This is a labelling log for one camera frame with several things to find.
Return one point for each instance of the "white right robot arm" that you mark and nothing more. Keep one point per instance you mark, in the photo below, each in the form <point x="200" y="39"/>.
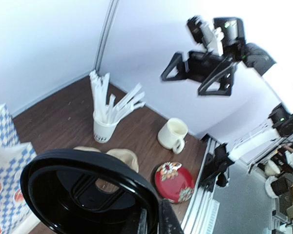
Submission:
<point x="247" y="104"/>

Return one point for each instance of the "brown pulp cup carrier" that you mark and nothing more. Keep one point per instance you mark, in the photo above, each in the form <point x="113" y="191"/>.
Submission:
<point x="126" y="156"/>

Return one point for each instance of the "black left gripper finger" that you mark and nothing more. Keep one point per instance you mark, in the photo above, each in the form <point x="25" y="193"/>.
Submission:
<point x="168" y="221"/>

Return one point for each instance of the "white cup holding straws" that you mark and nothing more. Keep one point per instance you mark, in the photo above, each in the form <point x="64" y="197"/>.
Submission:
<point x="102" y="132"/>

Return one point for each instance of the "red floral plate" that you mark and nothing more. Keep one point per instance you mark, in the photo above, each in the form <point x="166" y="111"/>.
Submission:
<point x="174" y="182"/>

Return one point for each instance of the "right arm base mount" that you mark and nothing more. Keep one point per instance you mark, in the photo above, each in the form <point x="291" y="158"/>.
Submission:
<point x="215" y="168"/>

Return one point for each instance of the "black plastic cup lid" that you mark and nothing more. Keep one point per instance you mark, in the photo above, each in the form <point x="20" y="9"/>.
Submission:
<point x="83" y="192"/>

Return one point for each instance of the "cream ceramic mug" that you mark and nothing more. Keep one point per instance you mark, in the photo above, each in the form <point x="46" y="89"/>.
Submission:
<point x="172" y="134"/>

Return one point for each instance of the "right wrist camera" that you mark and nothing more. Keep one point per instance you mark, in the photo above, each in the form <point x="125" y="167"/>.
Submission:
<point x="225" y="36"/>

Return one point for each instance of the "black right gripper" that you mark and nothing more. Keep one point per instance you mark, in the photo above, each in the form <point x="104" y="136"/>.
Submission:
<point x="216" y="73"/>

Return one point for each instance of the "blue checkered paper bag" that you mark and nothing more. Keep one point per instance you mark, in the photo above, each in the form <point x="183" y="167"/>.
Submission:
<point x="14" y="156"/>

